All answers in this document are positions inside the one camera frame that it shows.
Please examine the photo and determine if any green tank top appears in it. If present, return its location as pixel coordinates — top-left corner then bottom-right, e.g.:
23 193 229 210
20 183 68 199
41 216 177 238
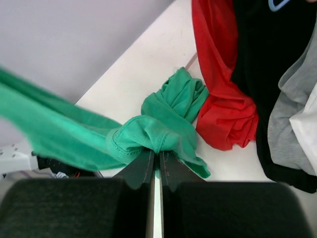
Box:
0 67 210 179

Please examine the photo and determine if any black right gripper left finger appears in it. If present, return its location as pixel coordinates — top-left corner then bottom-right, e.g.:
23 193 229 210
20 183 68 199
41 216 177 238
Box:
0 150 155 238

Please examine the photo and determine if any grey tank top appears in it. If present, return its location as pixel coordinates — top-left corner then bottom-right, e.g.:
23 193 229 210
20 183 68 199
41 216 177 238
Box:
267 33 317 176

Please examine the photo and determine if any black tank top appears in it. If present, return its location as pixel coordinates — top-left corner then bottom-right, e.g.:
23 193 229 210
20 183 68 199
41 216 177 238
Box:
231 0 317 193

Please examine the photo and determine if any blue hanger under grey top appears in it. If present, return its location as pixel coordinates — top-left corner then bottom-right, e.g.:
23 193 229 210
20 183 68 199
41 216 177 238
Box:
268 0 290 12

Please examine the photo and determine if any white tank top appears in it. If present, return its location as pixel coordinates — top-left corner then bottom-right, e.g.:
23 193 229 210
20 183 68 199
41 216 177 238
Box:
290 84 317 173

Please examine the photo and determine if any red tank top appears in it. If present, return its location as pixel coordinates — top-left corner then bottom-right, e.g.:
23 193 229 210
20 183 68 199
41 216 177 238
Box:
192 0 259 151

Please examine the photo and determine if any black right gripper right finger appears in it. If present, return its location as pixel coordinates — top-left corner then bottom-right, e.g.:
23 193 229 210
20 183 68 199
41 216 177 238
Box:
159 152 313 238

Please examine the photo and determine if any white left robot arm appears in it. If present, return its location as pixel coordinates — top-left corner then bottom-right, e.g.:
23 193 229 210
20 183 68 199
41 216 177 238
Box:
0 140 38 175

